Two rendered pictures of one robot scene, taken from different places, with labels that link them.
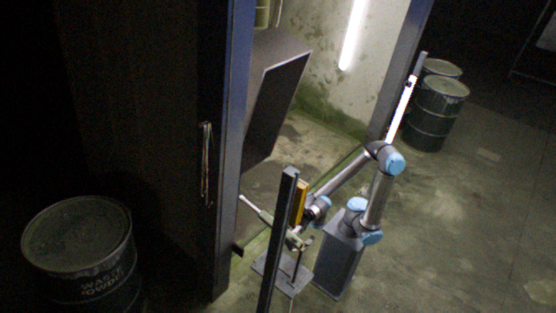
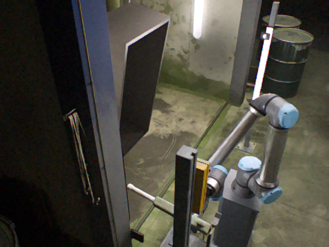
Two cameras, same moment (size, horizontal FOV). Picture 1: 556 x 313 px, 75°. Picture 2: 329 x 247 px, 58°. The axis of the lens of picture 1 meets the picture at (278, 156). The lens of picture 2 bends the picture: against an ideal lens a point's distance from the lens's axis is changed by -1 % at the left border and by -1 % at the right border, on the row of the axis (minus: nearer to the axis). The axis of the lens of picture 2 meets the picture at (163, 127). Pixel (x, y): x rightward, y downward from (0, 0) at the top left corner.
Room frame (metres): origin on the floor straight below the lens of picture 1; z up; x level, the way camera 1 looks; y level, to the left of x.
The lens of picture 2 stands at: (0.46, 0.05, 2.32)
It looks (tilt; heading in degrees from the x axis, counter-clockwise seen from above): 37 degrees down; 357
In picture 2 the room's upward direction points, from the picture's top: straight up
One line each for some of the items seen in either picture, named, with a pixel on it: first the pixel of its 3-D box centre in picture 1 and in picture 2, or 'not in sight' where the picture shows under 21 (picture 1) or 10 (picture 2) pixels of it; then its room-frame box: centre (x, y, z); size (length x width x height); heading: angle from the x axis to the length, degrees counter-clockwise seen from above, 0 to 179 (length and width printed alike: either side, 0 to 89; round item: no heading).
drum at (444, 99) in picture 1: (433, 115); (284, 64); (4.41, -1.92, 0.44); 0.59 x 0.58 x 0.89; 163
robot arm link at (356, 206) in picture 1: (357, 211); (249, 171); (1.92, -0.62, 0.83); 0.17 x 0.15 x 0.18; 22
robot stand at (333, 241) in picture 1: (339, 255); (237, 215); (1.93, -0.62, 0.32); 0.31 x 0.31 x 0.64; 58
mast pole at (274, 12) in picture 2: (393, 132); (258, 85); (3.13, -1.07, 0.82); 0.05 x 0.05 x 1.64; 58
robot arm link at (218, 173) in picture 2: (320, 206); (216, 177); (1.61, -0.30, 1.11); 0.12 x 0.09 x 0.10; 144
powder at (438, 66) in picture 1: (440, 67); (281, 21); (5.05, -2.03, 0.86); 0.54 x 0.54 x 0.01
